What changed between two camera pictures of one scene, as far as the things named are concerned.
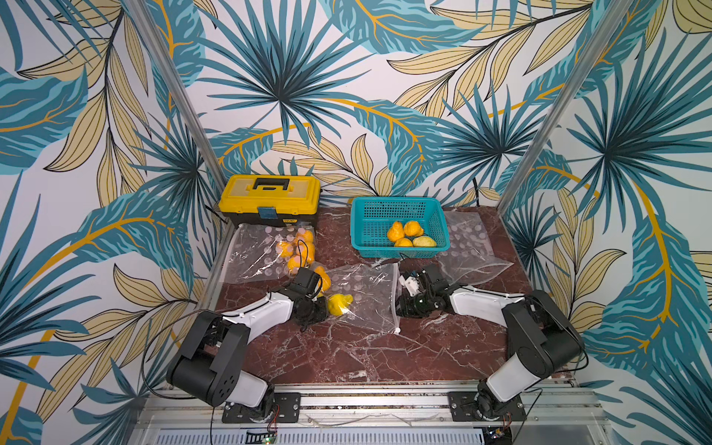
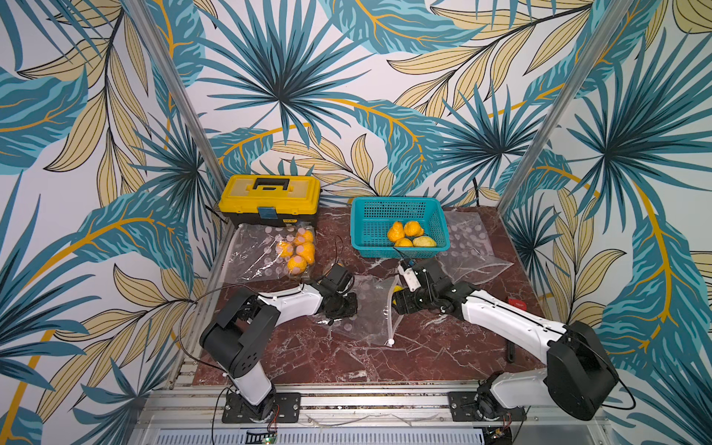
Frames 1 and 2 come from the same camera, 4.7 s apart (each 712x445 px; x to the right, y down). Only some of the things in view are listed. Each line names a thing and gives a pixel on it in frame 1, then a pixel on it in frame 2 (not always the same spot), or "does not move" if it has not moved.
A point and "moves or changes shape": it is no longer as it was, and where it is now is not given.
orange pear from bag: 396,232 does not move
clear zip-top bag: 469,259 does not move
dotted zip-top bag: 374,290 moves or changes shape
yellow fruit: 403,242 does not move
